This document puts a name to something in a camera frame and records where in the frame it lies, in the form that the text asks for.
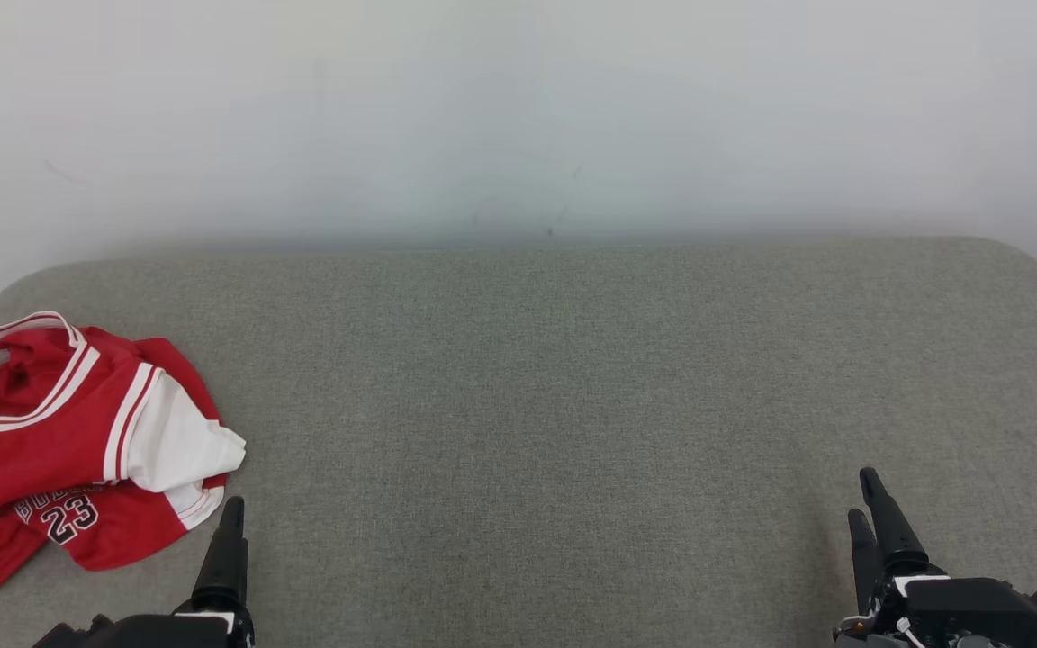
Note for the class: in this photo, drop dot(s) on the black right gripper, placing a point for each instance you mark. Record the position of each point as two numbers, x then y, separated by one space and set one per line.
960 612

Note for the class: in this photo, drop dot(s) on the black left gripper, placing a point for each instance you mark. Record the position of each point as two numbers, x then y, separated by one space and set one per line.
158 632

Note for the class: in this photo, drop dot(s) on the red Bulls 23 shorts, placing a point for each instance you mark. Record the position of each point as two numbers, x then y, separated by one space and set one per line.
113 535

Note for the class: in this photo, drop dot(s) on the red basketball jersey white sleeves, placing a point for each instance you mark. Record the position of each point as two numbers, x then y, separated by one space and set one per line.
50 432

